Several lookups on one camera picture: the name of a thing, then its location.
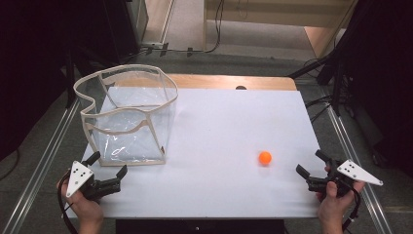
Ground black stand legs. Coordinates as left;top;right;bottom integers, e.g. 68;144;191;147
287;48;350;116

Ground black curtain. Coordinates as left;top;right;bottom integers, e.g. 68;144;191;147
337;0;413;178
0;0;131;162

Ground person's right hand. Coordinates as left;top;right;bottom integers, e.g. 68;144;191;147
317;165;365;225

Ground light wooden shelf unit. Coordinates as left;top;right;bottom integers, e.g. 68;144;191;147
203;0;358;60

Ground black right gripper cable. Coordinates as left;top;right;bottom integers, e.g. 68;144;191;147
341;185;362;233

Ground aluminium floor rail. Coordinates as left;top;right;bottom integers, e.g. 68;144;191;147
1;97;81;234
325;104;394;234

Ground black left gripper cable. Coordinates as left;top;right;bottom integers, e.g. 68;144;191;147
56;171;80;234

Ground black hanging cable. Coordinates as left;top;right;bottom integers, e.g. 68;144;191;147
204;0;226;54

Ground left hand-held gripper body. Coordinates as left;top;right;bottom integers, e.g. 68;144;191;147
65;160;123;201

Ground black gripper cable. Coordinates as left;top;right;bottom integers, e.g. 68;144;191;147
341;185;362;233
56;171;80;234

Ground wooden table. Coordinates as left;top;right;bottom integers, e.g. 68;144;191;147
106;73;298;92

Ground orange ball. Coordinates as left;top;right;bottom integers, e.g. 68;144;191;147
258;150;273;166

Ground black monitor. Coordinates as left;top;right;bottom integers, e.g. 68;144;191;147
115;218;286;234

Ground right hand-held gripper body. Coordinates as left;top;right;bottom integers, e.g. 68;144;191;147
306;158;385;198

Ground person's left hand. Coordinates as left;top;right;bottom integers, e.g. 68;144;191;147
57;178;105;227

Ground black cabinet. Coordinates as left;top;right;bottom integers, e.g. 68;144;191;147
103;0;150;64

